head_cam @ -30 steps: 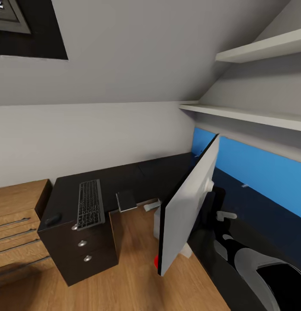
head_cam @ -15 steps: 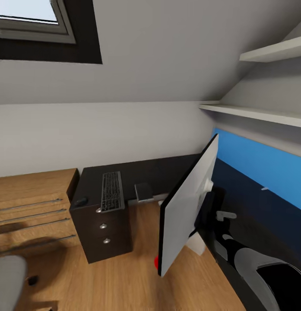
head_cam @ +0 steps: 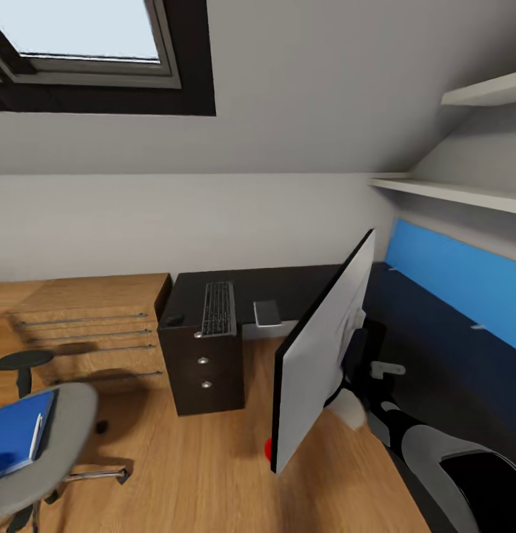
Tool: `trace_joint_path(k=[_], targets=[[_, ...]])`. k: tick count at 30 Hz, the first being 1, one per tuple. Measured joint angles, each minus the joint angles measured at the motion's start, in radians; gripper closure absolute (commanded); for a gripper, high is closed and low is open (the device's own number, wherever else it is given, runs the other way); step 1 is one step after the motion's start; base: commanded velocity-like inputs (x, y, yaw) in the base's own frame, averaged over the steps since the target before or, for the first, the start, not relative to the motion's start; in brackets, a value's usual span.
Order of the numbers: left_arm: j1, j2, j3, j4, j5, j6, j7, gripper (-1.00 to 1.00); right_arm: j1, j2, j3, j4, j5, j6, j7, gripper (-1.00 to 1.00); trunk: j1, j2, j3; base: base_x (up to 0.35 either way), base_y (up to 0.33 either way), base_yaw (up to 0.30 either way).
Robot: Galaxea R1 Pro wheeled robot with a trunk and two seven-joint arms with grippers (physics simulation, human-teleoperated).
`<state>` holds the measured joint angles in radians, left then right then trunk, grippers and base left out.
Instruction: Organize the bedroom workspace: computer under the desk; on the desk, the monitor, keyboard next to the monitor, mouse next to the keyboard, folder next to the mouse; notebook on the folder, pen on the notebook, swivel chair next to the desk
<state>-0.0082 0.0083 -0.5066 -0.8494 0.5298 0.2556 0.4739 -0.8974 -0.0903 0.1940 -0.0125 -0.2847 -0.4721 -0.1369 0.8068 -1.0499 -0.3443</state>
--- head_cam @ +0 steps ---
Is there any monitor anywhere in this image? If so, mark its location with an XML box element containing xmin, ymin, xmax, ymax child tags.
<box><xmin>264</xmin><ymin>229</ymin><xmax>387</xmax><ymax>476</ymax></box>

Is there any pen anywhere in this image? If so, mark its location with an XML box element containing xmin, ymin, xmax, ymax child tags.
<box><xmin>30</xmin><ymin>416</ymin><xmax>41</xmax><ymax>453</ymax></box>

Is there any keyboard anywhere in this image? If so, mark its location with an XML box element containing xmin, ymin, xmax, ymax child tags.
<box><xmin>201</xmin><ymin>282</ymin><xmax>236</xmax><ymax>338</ymax></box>

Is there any swivel chair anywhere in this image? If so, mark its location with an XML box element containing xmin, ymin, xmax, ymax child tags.
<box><xmin>0</xmin><ymin>349</ymin><xmax>130</xmax><ymax>533</ymax></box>

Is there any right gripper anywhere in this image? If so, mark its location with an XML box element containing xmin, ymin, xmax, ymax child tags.
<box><xmin>352</xmin><ymin>367</ymin><xmax>395</xmax><ymax>397</ymax></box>

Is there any folder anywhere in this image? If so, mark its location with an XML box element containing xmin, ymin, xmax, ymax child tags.
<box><xmin>0</xmin><ymin>390</ymin><xmax>55</xmax><ymax>477</ymax></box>

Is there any notebook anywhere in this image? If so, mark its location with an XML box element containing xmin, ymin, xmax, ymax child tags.
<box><xmin>254</xmin><ymin>301</ymin><xmax>282</xmax><ymax>327</ymax></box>

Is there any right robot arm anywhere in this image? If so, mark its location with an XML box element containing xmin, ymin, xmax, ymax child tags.
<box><xmin>352</xmin><ymin>361</ymin><xmax>516</xmax><ymax>533</ymax></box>

